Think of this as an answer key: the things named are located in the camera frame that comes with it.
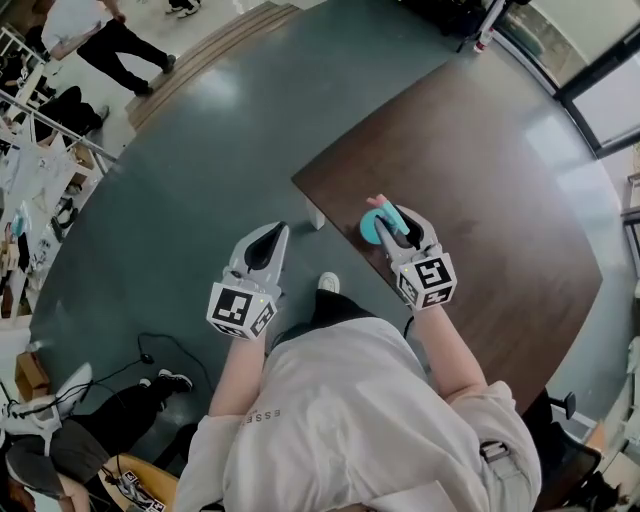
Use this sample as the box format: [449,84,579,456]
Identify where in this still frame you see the pile of dark bags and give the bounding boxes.
[399,0,501,51]

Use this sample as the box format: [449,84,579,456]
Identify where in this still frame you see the white cluttered shelf rack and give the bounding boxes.
[0,24,120,321]

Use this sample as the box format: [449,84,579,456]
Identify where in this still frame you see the black floor cable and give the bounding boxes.
[89,331,217,404]

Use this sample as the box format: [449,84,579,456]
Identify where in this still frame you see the person's cream shirt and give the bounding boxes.
[174,315,544,512]

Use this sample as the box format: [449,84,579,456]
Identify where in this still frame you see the person's black trousers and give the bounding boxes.
[272,288,380,352]

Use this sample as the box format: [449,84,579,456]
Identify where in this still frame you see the dark-framed glass door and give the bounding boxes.
[494,0,640,162]

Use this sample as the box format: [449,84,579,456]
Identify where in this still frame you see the person's right forearm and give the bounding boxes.
[412,301,490,405]

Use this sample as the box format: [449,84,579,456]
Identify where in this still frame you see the brown cardboard box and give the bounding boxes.
[14,351,52,402]

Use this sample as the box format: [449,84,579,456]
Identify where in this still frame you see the dark brown wooden table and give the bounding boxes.
[291,52,620,417]

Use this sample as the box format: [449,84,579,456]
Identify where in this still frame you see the person's left forearm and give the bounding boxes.
[207,333,267,420]

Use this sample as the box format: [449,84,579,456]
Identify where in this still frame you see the grey harness strap buckle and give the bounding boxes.
[478,439,517,482]

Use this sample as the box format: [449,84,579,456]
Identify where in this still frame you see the teal spray bottle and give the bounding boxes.
[359,194,412,247]

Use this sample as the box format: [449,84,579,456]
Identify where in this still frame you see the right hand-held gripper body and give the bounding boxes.
[388,247,459,313]

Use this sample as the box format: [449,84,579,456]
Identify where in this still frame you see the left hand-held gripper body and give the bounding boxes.
[206,271,284,342]

